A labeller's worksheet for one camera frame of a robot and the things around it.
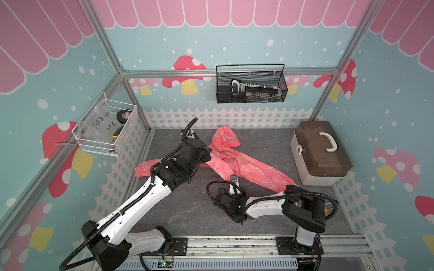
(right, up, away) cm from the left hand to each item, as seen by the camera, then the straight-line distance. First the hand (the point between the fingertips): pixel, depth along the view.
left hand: (206, 150), depth 73 cm
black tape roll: (-40, +17, +8) cm, 44 cm away
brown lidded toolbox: (+58, -4, +15) cm, 60 cm away
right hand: (+13, -20, +16) cm, 29 cm away
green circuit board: (-17, -49, 0) cm, 52 cm away
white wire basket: (-35, +1, -8) cm, 36 cm away
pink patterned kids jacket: (+9, -4, +27) cm, 29 cm away
